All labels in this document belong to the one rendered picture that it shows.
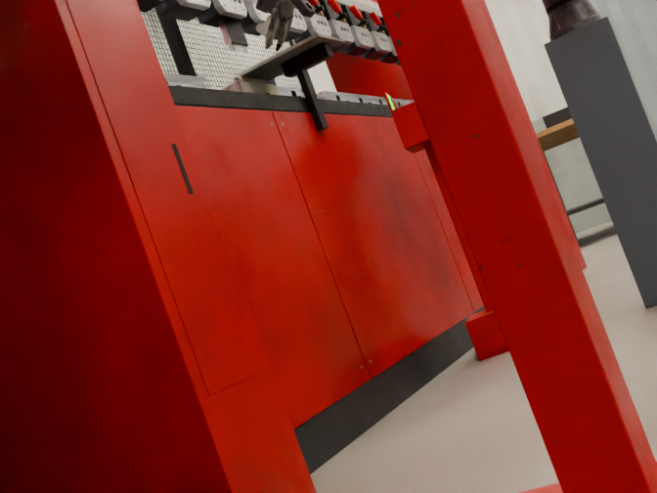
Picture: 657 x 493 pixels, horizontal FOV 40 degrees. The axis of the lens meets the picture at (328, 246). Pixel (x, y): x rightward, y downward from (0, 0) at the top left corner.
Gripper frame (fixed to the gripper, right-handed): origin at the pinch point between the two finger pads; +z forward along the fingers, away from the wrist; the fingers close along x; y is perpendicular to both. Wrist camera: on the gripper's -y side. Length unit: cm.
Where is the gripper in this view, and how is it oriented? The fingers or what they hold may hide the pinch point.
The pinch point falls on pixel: (275, 46)
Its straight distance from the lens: 264.1
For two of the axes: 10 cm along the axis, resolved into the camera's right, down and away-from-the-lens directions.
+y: -8.7, -3.5, 3.6
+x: -4.1, 1.1, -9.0
